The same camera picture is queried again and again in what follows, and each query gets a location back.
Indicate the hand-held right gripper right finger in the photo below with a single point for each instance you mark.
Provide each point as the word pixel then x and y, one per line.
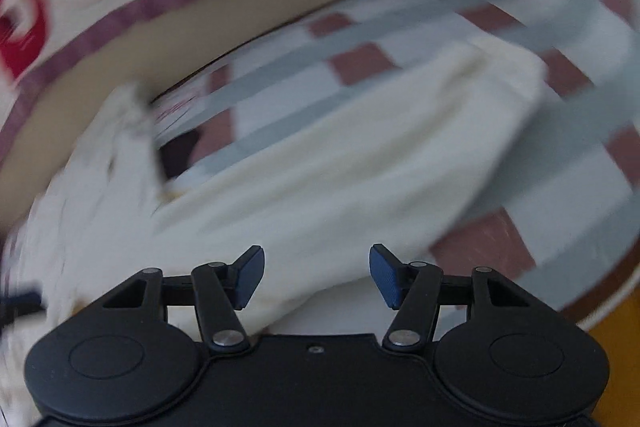
pixel 385 277

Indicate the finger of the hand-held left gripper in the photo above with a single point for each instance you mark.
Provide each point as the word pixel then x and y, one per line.
pixel 25 298

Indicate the striped cartoon floor mat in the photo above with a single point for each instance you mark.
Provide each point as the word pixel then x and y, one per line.
pixel 550 187

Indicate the white waffle garment crocodile print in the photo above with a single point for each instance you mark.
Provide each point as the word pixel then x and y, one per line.
pixel 75 232

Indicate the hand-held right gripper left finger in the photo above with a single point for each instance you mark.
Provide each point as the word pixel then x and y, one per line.
pixel 250 272

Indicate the cream fleece jacket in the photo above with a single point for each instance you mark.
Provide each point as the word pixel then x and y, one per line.
pixel 350 157

